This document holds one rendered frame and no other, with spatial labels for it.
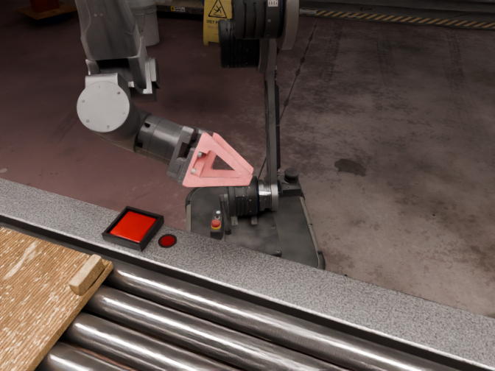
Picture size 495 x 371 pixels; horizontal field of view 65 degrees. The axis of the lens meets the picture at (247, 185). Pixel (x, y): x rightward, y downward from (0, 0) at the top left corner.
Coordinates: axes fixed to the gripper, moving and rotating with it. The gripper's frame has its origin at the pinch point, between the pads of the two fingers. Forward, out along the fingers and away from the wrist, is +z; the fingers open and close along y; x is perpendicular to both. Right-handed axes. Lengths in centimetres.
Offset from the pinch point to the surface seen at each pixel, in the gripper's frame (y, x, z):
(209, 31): -341, 80, -82
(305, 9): -431, 160, -4
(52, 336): 4.8, -28.9, -15.7
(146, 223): -13.9, -15.9, -12.8
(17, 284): -1.8, -27.9, -25.2
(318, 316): -1.3, -15.3, 17.3
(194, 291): -3.5, -19.6, -0.7
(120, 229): -12.6, -18.2, -16.4
